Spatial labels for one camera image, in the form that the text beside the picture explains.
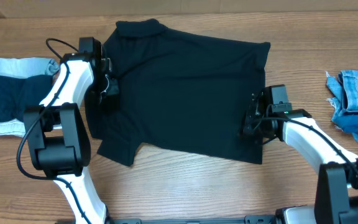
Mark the folded navy garment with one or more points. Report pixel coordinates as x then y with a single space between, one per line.
17 94

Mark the light blue denim jeans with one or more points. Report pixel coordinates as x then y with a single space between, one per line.
344 88

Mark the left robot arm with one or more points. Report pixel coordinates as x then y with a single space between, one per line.
56 135

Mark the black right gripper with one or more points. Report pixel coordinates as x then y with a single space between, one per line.
249 118

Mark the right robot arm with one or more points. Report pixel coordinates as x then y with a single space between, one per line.
270 115

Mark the black polo shirt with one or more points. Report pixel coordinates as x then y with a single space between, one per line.
177 91

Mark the folded light grey garment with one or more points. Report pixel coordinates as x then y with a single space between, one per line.
24 68

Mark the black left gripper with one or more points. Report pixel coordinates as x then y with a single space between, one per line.
115 92

